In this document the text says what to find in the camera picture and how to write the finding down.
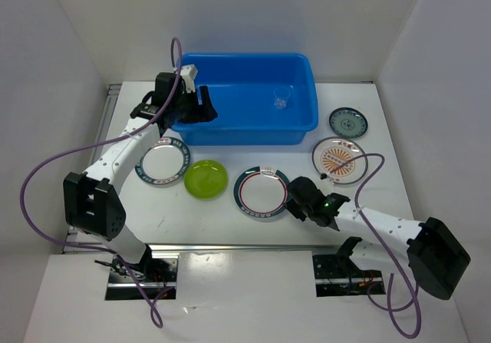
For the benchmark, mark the green plastic plate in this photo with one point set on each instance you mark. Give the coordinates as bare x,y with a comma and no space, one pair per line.
206,179

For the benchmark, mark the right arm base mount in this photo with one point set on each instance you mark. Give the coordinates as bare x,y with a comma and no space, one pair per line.
333,280

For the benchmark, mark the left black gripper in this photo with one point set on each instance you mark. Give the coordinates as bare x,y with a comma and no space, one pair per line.
205,113

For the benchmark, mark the small teal patterned plate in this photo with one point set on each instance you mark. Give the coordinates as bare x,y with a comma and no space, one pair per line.
348,123

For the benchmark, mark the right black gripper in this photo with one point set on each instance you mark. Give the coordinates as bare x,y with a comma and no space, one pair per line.
292,206

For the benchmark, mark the clear plastic cup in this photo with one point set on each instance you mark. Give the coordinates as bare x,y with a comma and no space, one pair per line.
282,95

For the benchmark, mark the orange sunburst plate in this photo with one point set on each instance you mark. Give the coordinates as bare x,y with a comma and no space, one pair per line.
333,156

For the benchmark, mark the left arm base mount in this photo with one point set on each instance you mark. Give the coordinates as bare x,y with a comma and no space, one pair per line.
121,287

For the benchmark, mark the blue plastic bin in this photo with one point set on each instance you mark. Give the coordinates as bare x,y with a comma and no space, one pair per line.
241,87

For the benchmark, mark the aluminium rail frame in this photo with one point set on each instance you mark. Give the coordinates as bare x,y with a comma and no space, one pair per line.
167,217

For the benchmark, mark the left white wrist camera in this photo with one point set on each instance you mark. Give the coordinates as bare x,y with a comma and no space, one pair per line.
188,74

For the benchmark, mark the white plate dark lettered rim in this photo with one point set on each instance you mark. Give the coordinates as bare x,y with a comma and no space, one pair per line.
164,163

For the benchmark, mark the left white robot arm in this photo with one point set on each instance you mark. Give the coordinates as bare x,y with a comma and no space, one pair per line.
91,199

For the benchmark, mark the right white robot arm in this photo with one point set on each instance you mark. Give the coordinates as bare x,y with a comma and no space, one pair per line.
375,240

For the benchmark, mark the white plate red green rim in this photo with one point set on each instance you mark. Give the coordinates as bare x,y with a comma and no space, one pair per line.
261,193

